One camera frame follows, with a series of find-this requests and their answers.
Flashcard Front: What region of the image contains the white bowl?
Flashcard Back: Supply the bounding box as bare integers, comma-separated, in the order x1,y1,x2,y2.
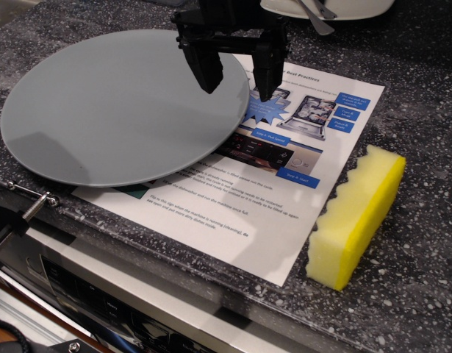
260,0,395,21

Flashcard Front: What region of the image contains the yellow rectangular sponge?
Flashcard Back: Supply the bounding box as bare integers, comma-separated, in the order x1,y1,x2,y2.
306,145,406,290

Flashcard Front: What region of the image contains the metal spoon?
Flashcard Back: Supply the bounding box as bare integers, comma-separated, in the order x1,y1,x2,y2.
298,0,334,36

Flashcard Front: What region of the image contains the laminated dishwasher instruction sheet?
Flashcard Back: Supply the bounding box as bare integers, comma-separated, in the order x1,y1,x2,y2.
73,63,384,286

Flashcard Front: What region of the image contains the stainless steel dishwasher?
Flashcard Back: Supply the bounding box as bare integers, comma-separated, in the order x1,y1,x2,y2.
0,227,348,352

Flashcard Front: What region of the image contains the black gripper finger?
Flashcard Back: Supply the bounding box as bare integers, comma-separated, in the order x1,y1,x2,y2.
181,39,223,93
251,31,287,101

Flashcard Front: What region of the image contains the round grey plate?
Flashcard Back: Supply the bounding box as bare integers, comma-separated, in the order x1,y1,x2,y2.
0,29,249,187

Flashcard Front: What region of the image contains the metal screw clamp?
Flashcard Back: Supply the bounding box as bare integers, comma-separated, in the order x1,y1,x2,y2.
0,176,60,258

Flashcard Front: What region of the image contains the aluminium extrusion rail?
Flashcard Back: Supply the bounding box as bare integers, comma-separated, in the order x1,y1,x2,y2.
0,287,92,346

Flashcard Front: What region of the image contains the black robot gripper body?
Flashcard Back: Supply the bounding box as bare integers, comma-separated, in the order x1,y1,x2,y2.
171,1,289,51

